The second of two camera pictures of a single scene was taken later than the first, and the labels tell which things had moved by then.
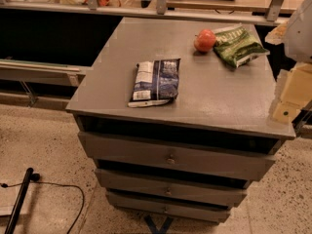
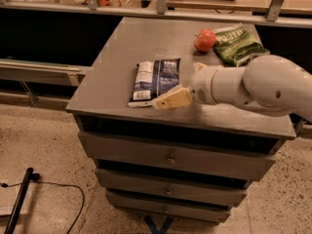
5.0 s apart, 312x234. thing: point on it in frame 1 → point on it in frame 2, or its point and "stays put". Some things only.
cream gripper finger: (276, 35) → (198, 66)
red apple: (205, 40) stays put
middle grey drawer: (172, 188) stays put
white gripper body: (301, 33) → (200, 83)
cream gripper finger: (295, 93) → (177, 97)
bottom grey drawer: (169, 209) stays put
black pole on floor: (18, 203) stays put
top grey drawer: (175, 157) stays put
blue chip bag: (155, 83) stays put
